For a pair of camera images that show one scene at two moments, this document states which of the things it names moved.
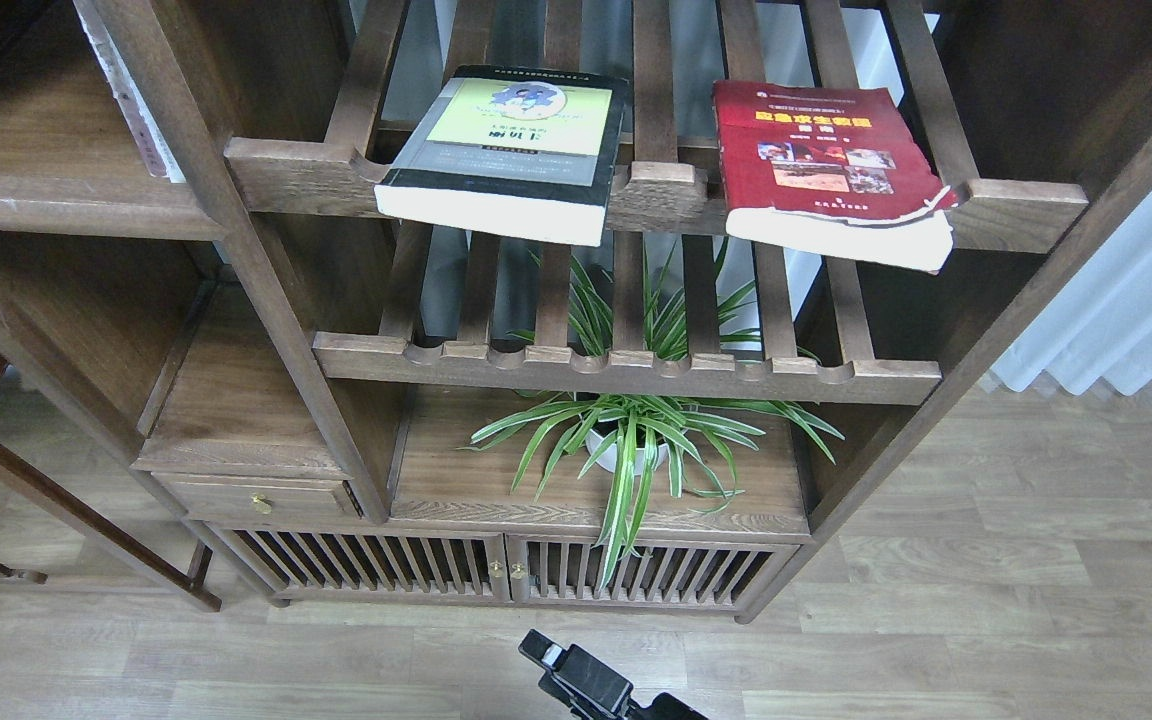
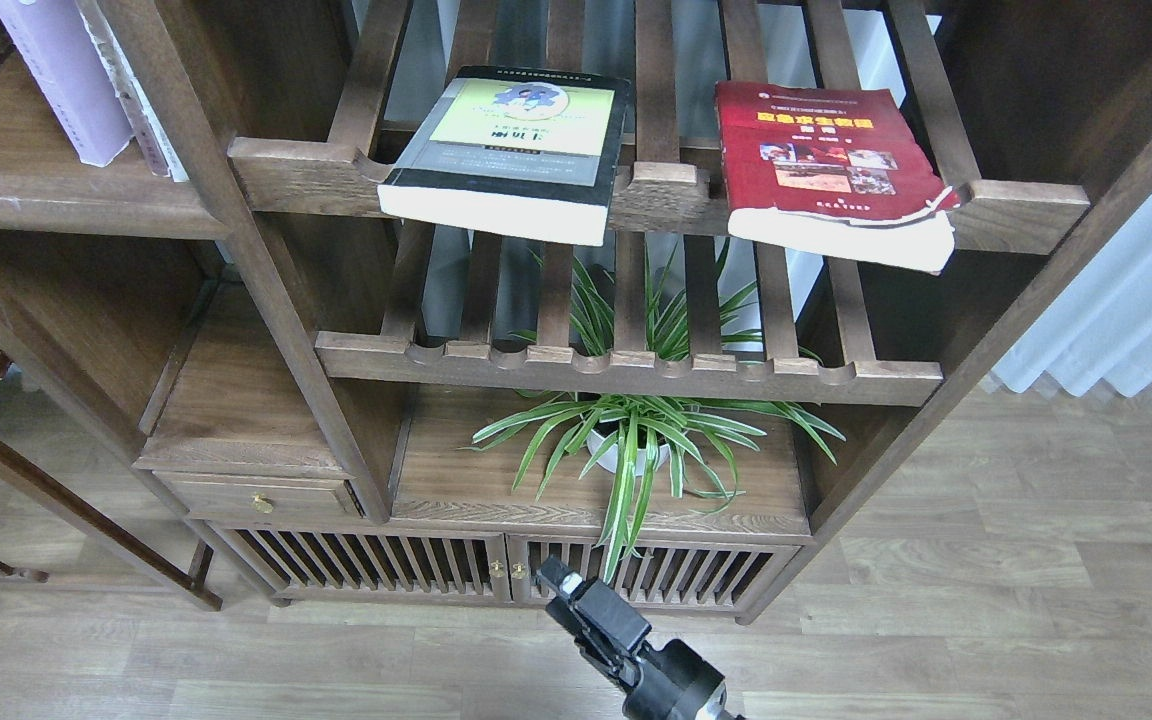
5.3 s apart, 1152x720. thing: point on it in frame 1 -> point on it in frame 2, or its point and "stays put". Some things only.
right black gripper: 591,690 -> 668,681
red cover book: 831,172 stays put
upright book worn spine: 154,149 stays put
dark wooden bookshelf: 525,304 stays put
